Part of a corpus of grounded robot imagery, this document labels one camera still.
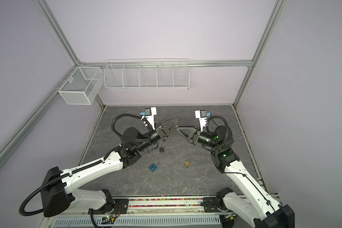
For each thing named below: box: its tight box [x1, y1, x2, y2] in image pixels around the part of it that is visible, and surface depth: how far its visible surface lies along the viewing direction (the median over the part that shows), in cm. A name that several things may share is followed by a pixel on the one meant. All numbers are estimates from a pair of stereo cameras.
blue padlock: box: [148, 161, 160, 172], surface depth 88 cm
